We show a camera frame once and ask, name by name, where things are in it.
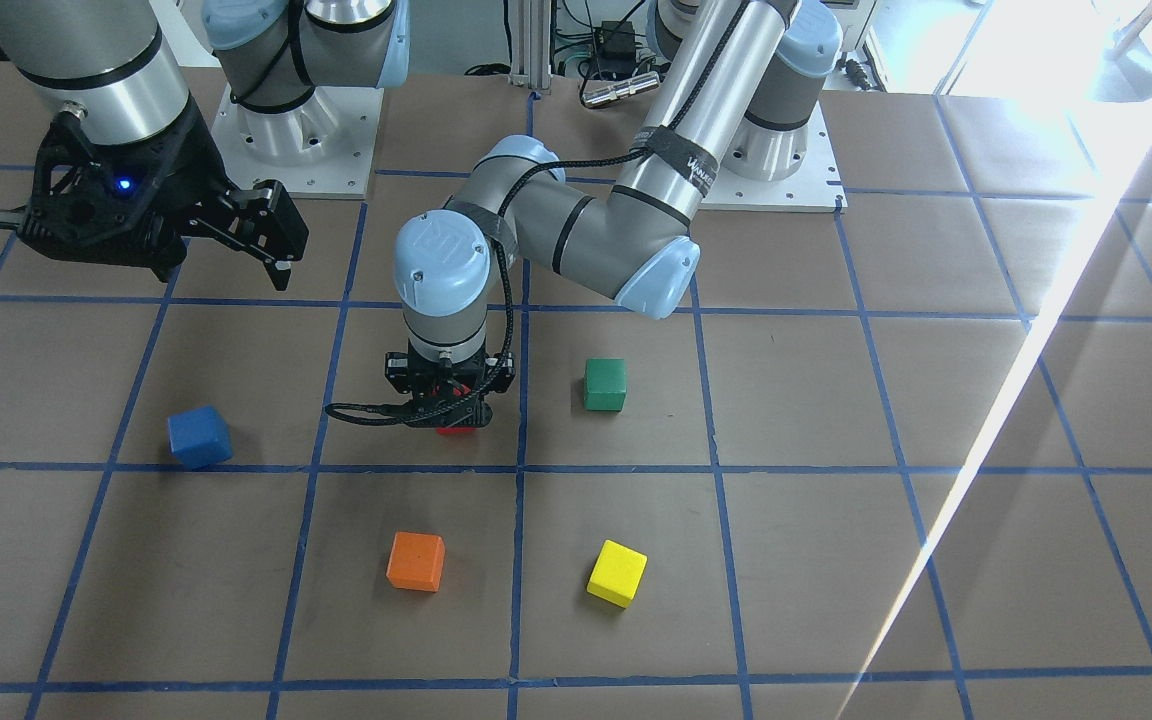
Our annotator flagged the black gripper blue side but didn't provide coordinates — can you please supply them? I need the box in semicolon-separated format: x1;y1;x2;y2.
15;97;308;291

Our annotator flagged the black gripper red side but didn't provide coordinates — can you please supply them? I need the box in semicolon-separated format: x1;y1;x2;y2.
384;348;516;429

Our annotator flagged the robot arm near red block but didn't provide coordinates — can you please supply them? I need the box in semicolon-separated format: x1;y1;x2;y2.
356;1;844;429

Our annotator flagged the robot arm near blue block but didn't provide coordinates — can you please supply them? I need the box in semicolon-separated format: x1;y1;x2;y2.
0;1;410;291

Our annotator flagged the green wooden block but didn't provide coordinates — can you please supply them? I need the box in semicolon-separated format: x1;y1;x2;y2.
582;357;628;414

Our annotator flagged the orange wooden block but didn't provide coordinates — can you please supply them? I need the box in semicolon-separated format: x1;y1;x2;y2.
387;530;445;593

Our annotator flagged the blue wooden block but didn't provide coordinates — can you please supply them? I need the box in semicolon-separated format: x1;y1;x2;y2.
166;406;233;470

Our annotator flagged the yellow wooden block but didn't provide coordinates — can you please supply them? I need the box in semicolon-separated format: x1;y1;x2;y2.
586;539;647;609

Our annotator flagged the black power adapter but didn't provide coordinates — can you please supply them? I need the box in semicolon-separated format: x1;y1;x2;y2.
588;20;637;81

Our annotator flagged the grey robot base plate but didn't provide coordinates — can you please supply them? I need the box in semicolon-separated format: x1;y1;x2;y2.
700;105;849;213
211;88;385;200

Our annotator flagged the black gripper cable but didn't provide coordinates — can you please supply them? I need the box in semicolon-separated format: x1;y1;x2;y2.
324;0;746;429

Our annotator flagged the aluminium extrusion post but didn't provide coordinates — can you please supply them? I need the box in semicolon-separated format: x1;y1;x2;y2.
505;1;553;96

